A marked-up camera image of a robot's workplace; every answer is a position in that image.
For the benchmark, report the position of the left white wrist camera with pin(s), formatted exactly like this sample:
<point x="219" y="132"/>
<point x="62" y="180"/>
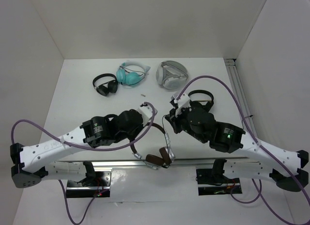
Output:
<point x="148" y="113"/>

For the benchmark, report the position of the grey white folded headphones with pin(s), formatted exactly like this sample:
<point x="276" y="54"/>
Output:
<point x="171" y="74"/>

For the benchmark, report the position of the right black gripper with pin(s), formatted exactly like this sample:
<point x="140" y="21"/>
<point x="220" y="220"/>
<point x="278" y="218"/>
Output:
<point x="173" y="120"/>

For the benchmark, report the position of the black headphones left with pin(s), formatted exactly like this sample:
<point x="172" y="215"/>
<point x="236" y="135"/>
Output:
<point x="108" y="87"/>

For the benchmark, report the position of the black headphones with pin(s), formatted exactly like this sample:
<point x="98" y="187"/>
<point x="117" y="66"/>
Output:
<point x="201" y="99"/>
<point x="108" y="87"/>

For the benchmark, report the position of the teal white cat-ear headphones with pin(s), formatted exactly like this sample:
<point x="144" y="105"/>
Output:
<point x="129" y="77"/>

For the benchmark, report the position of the brown silver wired headphones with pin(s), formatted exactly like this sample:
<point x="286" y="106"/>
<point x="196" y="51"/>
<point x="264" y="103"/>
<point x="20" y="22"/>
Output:
<point x="163" y="158"/>

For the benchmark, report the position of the black headphones right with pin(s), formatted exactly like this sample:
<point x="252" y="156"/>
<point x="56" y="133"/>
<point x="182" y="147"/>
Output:
<point x="201" y="99"/>

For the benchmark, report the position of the aluminium rail right side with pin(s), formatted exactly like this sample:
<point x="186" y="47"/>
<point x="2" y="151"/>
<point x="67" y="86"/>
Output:
<point x="239" y="93"/>

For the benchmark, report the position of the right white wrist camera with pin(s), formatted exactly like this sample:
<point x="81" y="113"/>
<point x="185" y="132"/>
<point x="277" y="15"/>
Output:
<point x="180" y="103"/>

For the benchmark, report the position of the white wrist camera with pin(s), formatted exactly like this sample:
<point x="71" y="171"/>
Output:
<point x="180" y="103"/>
<point x="148" y="113"/>

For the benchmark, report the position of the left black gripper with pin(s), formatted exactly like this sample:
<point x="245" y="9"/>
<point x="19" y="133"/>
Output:
<point x="139" y="128"/>

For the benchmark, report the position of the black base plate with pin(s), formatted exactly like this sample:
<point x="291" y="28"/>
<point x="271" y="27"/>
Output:
<point x="100" y="187"/>
<point x="210" y="185"/>

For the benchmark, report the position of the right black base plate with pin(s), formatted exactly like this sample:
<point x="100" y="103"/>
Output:
<point x="210" y="185"/>

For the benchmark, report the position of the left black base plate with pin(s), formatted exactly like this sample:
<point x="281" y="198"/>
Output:
<point x="100" y="187"/>

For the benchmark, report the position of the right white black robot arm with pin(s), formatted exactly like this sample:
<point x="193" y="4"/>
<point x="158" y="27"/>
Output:
<point x="271" y="163"/>

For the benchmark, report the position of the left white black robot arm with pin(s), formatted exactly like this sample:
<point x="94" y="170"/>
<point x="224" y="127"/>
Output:
<point x="33" y="164"/>

